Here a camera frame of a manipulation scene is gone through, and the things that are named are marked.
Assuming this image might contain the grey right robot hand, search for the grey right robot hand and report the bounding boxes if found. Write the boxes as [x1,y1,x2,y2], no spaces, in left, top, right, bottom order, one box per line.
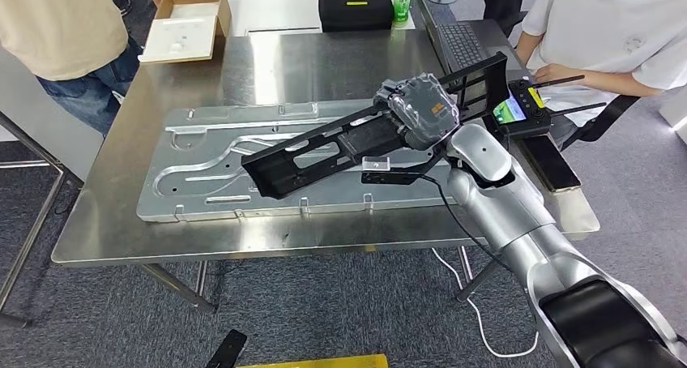
[373,72,462,152]

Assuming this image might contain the person's left hand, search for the person's left hand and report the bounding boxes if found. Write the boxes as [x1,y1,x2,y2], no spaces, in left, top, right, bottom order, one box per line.
[534,63,567,86]

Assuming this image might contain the long black plastic part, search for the long black plastic part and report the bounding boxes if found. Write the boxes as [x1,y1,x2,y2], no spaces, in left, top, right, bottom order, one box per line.
[241,51,510,200]

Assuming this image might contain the stainless steel workbench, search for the stainless steel workbench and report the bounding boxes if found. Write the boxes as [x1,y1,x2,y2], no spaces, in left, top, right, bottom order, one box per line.
[50,19,601,315]

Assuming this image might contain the black remote controller with screen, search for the black remote controller with screen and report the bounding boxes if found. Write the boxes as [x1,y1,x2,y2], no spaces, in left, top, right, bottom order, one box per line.
[493,74,608,139]

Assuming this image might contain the person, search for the person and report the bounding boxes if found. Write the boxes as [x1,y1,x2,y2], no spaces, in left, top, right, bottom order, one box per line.
[514,0,687,127]
[0,0,178,135]

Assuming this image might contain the black office chair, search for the black office chair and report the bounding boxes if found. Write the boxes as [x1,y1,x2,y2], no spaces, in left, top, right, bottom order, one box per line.
[561,94,642,152]

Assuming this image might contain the grey laptop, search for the grey laptop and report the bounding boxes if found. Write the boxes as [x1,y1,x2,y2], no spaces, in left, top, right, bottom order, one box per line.
[437,19,530,79]

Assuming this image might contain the black smartphone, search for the black smartphone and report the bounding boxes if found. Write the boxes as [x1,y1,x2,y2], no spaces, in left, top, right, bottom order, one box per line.
[518,135,582,194]

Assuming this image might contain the green bottle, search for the green bottle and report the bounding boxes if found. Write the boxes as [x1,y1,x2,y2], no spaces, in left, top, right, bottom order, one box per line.
[393,0,414,28]

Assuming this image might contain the black zip case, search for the black zip case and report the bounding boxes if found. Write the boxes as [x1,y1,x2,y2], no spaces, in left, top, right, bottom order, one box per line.
[318,0,395,34]

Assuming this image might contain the white table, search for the white table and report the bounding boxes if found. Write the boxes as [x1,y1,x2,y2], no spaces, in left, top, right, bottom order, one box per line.
[174,0,417,36]
[0,45,105,329]

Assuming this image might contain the stamped sheet metal panel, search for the stamped sheet metal panel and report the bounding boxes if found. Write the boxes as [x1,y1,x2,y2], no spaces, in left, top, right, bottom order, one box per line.
[135,99,457,225]

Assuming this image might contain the open cardboard box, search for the open cardboard box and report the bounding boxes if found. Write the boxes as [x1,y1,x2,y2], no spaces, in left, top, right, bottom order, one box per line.
[138,0,233,65]

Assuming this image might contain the yellow floor tape square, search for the yellow floor tape square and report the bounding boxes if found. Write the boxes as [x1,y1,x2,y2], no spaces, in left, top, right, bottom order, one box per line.
[236,353,389,368]

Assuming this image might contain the black camera bracket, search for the black camera bracket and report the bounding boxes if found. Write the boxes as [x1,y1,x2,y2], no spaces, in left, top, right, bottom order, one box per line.
[361,139,452,186]

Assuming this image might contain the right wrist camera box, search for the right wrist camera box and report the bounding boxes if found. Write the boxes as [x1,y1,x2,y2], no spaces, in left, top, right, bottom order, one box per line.
[362,156,391,174]

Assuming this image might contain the black camera cable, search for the black camera cable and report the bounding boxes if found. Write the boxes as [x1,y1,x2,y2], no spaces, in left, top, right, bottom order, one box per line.
[418,173,514,272]

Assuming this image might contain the white power cord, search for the white power cord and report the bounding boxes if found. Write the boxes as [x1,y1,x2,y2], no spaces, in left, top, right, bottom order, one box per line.
[432,247,540,360]

